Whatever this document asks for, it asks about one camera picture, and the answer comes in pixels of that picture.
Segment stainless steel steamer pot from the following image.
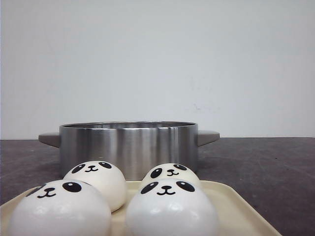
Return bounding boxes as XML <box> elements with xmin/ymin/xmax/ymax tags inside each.
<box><xmin>38</xmin><ymin>121</ymin><xmax>220</xmax><ymax>180</ymax></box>

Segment panda bun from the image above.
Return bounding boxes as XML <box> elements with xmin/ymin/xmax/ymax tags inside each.
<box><xmin>7</xmin><ymin>180</ymin><xmax>111</xmax><ymax>236</ymax></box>
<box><xmin>126</xmin><ymin>178</ymin><xmax>219</xmax><ymax>236</ymax></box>
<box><xmin>140</xmin><ymin>163</ymin><xmax>202</xmax><ymax>188</ymax></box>
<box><xmin>64</xmin><ymin>160</ymin><xmax>127</xmax><ymax>212</ymax></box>

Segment cream plastic tray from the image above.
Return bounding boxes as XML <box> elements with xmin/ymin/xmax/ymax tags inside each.
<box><xmin>0</xmin><ymin>180</ymin><xmax>281</xmax><ymax>236</ymax></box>

